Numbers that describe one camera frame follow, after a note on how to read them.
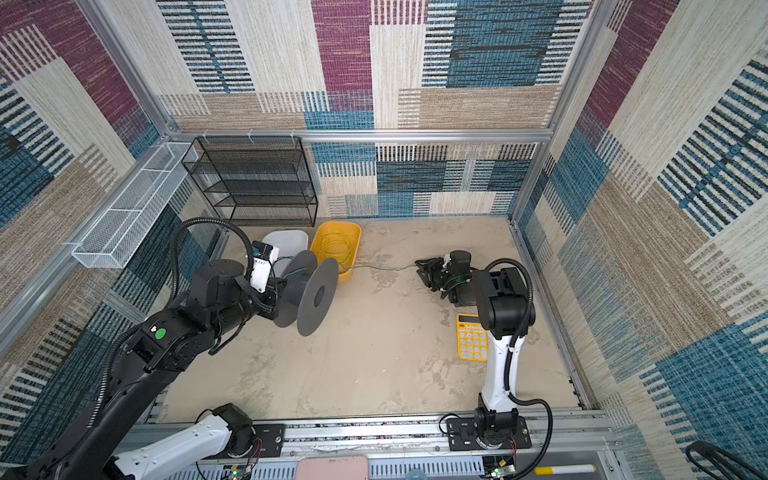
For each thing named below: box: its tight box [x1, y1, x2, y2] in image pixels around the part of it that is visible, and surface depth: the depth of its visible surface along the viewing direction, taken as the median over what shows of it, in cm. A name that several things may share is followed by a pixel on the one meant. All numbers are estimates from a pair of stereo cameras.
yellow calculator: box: [456, 313, 489, 362], surface depth 90 cm
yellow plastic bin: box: [310, 221, 362, 283], surface depth 114 cm
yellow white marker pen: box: [534, 464, 598, 476], surface depth 71 cm
